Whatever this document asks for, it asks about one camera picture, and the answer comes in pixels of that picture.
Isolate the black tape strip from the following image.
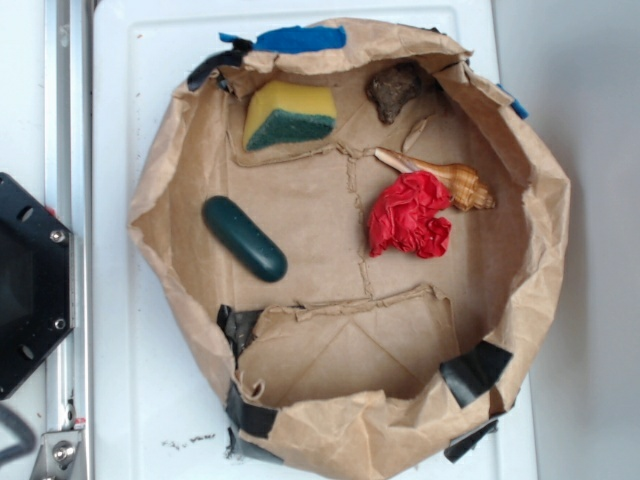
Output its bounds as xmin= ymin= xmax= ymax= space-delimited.
xmin=443 ymin=418 xmax=499 ymax=464
xmin=186 ymin=38 xmax=253 ymax=92

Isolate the dark green plastic pickle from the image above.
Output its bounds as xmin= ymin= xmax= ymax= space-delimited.
xmin=202 ymin=195 xmax=288 ymax=283

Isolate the brown rock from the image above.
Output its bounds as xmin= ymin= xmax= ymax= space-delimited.
xmin=365 ymin=62 xmax=423 ymax=125

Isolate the black tape strip top left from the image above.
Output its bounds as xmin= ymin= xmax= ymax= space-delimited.
xmin=186 ymin=38 xmax=253 ymax=92

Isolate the white tray board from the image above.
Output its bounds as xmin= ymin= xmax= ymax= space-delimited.
xmin=89 ymin=1 xmax=499 ymax=479

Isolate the black tape strip bottom right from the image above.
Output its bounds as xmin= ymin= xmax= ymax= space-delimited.
xmin=443 ymin=418 xmax=499 ymax=464

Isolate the striped spiral seashell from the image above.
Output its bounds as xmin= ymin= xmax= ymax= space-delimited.
xmin=374 ymin=147 xmax=496 ymax=211

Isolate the black tape patch bottom left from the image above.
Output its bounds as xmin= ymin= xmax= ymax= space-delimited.
xmin=225 ymin=383 xmax=279 ymax=439

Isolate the brown paper bag basin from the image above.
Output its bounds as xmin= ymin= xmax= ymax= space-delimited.
xmin=129 ymin=18 xmax=570 ymax=479

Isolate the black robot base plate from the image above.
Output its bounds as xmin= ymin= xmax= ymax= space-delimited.
xmin=1 ymin=173 xmax=72 ymax=400

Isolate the blue tape piece right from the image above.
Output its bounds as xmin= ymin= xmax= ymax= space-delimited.
xmin=497 ymin=83 xmax=529 ymax=120

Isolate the yellow green sponge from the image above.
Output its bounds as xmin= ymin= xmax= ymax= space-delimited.
xmin=242 ymin=80 xmax=337 ymax=151

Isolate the black tape patch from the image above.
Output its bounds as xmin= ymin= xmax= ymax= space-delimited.
xmin=439 ymin=341 xmax=513 ymax=408
xmin=225 ymin=383 xmax=279 ymax=439

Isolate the black tape patch inside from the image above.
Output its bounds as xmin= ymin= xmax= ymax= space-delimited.
xmin=216 ymin=304 xmax=263 ymax=358

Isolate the black tape patch right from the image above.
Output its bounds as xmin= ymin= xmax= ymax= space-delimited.
xmin=439 ymin=341 xmax=513 ymax=408

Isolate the aluminium rail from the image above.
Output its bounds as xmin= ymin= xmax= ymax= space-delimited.
xmin=44 ymin=1 xmax=96 ymax=479

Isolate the metal corner bracket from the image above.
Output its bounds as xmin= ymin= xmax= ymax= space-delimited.
xmin=30 ymin=430 xmax=86 ymax=480

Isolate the blue tape strip top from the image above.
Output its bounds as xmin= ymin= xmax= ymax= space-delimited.
xmin=219 ymin=26 xmax=347 ymax=54

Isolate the crumpled red paper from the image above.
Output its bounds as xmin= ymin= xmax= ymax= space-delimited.
xmin=367 ymin=171 xmax=452 ymax=259

